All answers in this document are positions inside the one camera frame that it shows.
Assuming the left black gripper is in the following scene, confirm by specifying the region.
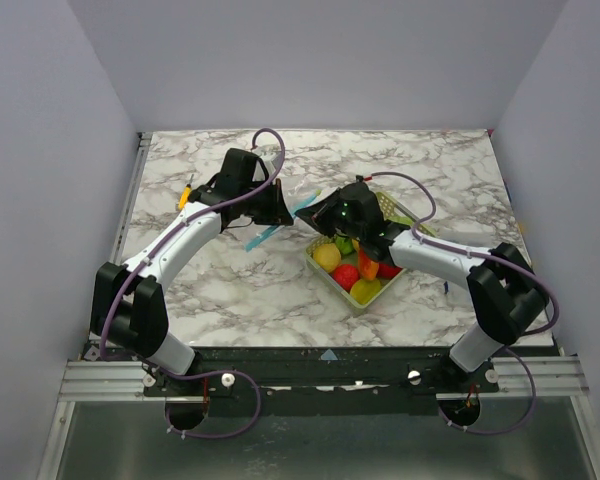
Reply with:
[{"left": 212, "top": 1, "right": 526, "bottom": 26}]
[{"left": 240, "top": 179, "right": 295, "bottom": 226}]

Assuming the clear zip top bag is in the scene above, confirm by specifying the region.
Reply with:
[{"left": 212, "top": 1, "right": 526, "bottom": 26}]
[{"left": 243, "top": 175, "right": 322, "bottom": 252}]

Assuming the yellow toy pear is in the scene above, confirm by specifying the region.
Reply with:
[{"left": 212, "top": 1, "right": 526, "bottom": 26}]
[{"left": 312, "top": 243, "right": 341, "bottom": 273}]

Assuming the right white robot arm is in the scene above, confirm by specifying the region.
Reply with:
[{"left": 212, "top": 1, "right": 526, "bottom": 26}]
[{"left": 297, "top": 182, "right": 549, "bottom": 392}]

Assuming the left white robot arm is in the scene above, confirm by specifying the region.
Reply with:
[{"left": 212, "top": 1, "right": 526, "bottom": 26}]
[{"left": 90, "top": 146, "right": 293, "bottom": 395}]

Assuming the green toy pepper slice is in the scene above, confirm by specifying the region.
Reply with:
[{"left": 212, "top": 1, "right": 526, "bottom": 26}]
[{"left": 334, "top": 236, "right": 355, "bottom": 256}]

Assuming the green perforated plastic basket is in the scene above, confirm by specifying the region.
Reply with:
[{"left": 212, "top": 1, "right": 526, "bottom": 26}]
[{"left": 303, "top": 192, "right": 437, "bottom": 315}]

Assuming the green toy cabbage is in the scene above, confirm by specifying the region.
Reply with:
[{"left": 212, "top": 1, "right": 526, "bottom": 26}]
[{"left": 389, "top": 215, "right": 415, "bottom": 227}]

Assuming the dark red toy fruit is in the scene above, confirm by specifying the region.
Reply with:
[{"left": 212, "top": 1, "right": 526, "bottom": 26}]
[{"left": 377, "top": 263, "right": 402, "bottom": 280}]

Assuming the yellow green toy pepper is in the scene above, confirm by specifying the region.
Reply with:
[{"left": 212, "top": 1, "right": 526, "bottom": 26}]
[{"left": 349, "top": 278, "right": 383, "bottom": 305}]

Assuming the clear plastic parts box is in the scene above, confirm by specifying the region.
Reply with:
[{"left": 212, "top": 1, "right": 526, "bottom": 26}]
[{"left": 444, "top": 282, "right": 470, "bottom": 302}]

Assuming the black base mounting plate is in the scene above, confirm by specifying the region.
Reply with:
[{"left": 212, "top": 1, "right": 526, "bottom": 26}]
[{"left": 79, "top": 342, "right": 501, "bottom": 419}]

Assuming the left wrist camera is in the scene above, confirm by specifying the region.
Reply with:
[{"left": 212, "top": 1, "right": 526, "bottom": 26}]
[{"left": 253, "top": 147, "right": 281, "bottom": 176}]

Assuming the yellow handled screwdriver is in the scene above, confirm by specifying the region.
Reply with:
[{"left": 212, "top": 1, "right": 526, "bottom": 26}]
[{"left": 178, "top": 174, "right": 194, "bottom": 211}]

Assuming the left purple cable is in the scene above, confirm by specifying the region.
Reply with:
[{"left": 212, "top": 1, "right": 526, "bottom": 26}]
[{"left": 99, "top": 127, "right": 287, "bottom": 440}]

